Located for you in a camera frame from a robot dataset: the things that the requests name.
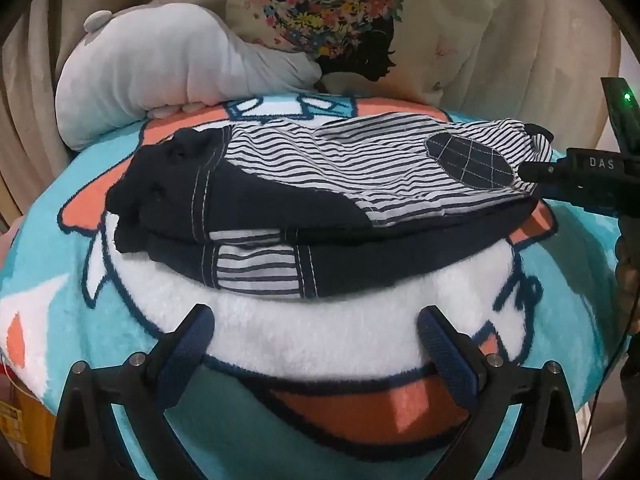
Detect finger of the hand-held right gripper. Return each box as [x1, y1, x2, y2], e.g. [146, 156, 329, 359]
[517, 156, 572, 187]

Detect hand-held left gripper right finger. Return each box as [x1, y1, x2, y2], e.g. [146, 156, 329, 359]
[416, 304, 585, 480]

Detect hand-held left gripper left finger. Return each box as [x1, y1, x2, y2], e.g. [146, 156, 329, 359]
[50, 304, 217, 480]

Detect navy striped pants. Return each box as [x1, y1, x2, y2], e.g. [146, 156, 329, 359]
[106, 115, 556, 302]

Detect cartoon printed fleece blanket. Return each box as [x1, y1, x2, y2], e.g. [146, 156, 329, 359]
[0, 91, 631, 480]

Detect floral print cushion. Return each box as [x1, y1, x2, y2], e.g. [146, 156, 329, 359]
[222, 0, 523, 106]

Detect grey plush toy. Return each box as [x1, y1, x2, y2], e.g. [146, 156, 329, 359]
[55, 2, 323, 152]

